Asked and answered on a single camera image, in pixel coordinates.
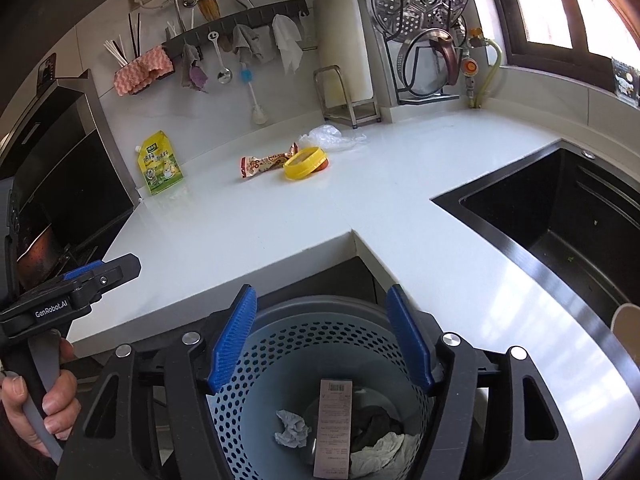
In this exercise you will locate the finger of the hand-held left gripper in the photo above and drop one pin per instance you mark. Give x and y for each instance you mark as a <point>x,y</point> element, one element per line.
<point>117,272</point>
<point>82,271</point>

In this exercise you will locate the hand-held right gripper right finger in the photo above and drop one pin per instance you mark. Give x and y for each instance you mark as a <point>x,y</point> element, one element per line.
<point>407,340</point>

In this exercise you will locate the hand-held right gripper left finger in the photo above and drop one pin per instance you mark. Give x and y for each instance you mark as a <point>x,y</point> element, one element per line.
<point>232,340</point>

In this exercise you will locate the dark grey cloth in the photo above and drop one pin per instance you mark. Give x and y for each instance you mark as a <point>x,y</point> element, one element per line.
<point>375,425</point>

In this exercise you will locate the grey perforated trash bin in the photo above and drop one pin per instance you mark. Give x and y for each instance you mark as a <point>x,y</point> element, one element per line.
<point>320,310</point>

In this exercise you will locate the white tissue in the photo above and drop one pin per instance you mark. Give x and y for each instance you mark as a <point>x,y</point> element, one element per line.
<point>292,430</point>

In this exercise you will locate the white paper towel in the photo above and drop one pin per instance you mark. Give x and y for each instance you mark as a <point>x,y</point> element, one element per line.
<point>390,455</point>

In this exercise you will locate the long white receipt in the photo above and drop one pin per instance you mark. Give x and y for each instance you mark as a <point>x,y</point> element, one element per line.
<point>332,430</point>

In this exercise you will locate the orange snack wrapper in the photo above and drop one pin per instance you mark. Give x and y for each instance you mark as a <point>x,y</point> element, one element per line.
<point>262,164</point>

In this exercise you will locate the clear plastic bag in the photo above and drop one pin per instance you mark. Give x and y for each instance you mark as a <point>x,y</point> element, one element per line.
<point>327,137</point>

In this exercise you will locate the person's left hand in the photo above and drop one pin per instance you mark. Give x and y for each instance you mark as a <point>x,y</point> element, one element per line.
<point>62,405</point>

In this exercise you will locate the dark wok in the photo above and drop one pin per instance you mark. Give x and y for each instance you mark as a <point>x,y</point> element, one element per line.
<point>42,255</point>

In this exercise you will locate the black range hood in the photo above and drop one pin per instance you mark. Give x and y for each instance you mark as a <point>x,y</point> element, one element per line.
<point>65,160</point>

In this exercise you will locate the green yellow refill pouch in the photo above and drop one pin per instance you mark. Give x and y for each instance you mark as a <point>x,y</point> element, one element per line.
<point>160,165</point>

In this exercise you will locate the black kitchen sink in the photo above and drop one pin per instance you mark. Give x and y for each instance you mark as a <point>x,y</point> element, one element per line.
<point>565,230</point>

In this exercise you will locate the pink sponge cloth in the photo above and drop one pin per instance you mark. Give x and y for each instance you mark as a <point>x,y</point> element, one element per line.
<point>142,72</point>

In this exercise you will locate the grey purple rag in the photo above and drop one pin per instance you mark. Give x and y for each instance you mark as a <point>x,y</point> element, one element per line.
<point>192,72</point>

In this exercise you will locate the bundle of white chopsticks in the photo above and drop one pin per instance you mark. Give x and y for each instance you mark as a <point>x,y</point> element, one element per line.
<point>120,52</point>

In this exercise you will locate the metal spoon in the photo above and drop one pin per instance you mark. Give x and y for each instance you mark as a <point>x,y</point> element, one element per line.
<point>224,76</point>

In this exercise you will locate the metal cutting board holder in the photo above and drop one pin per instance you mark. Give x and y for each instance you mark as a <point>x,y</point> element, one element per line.
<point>365,112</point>

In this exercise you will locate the blue white bottle brush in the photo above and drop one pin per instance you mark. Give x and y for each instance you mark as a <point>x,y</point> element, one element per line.
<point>246,76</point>

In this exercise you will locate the glass pot lid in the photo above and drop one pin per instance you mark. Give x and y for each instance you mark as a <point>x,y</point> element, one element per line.
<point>420,72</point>

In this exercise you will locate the gas valve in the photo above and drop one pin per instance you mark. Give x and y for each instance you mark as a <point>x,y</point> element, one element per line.
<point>470,67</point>

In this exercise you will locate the white hanging cloth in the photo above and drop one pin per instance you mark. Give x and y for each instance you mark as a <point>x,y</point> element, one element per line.
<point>290,42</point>

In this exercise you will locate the white cutting board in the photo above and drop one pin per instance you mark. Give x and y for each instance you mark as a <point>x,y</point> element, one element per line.
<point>345,35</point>

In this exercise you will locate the small printed packet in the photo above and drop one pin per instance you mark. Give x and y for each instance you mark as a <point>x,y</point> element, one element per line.
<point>626,80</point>

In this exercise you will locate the brown framed window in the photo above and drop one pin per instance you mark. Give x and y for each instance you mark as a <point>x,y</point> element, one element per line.
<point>560,5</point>

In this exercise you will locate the grey wall hook rack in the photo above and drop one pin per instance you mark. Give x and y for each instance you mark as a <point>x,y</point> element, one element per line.
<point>240,17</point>

